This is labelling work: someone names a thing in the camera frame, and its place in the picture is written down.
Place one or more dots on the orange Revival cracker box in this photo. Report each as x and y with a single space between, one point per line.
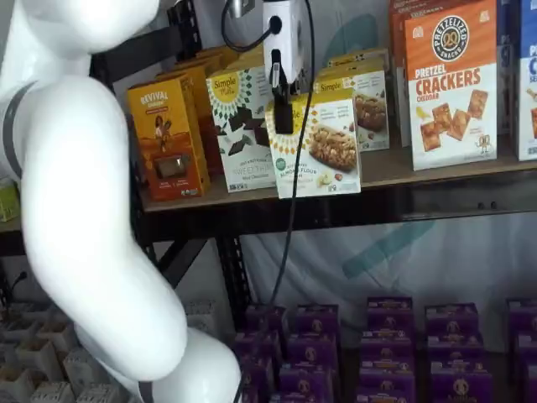
201 63
212 126
163 138

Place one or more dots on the Simple Mills almond bar box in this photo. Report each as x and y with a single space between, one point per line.
356 59
371 113
327 142

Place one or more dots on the blue Pretzel Crackers box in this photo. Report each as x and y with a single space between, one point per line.
507 63
528 84

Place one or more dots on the Simple Mills mint thins box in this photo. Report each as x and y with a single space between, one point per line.
239 138

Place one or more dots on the purple Annie's snack box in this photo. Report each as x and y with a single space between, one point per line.
258 382
454 350
526 350
300 399
531 384
256 346
388 346
386 398
312 350
390 315
316 321
461 384
451 321
256 321
387 375
306 380
522 317

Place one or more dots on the orange Pretzel Crackers box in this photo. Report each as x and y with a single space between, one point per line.
396 63
451 105

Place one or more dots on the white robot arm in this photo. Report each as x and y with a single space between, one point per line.
84 168

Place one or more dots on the white patterned small box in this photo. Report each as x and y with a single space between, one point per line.
97 394
56 336
86 369
52 394
203 317

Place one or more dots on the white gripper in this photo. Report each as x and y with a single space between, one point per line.
289 42

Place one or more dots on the green snack box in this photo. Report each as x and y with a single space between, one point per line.
8 199

